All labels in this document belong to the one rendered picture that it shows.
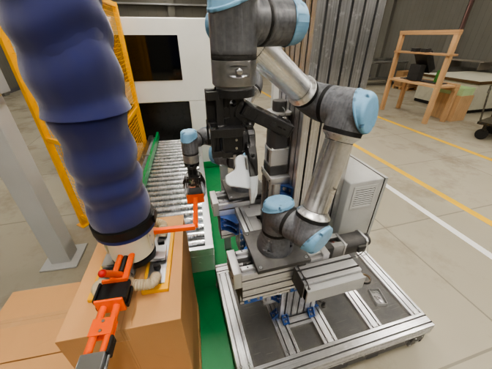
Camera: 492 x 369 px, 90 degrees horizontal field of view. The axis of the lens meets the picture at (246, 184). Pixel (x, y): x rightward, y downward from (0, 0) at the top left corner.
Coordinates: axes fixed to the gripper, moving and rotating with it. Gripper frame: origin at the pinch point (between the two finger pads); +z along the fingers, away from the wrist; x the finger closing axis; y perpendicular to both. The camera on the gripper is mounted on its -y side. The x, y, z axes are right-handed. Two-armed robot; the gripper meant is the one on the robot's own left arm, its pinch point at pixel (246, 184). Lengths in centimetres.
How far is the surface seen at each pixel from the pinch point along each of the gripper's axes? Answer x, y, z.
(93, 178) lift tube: -29.0, 39.6, 8.9
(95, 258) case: -47, 57, 57
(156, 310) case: -15, 29, 57
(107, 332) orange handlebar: -1, 39, 43
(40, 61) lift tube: -29, 42, -23
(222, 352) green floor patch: -39, 5, 151
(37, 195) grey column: -150, 128, 79
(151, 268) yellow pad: -33, 32, 55
